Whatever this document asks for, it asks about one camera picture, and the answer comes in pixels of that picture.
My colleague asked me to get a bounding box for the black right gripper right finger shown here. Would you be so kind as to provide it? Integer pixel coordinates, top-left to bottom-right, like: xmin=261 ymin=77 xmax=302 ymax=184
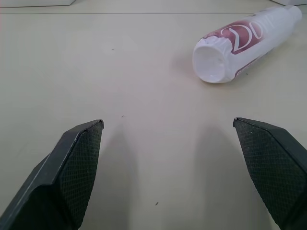
xmin=233 ymin=117 xmax=307 ymax=230

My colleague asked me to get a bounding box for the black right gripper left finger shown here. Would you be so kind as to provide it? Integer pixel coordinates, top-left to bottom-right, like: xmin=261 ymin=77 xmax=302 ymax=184
xmin=0 ymin=119 xmax=105 ymax=230

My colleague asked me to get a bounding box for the white pink-labelled plastic bottle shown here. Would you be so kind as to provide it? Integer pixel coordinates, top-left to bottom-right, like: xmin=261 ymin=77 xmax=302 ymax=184
xmin=192 ymin=5 xmax=303 ymax=84

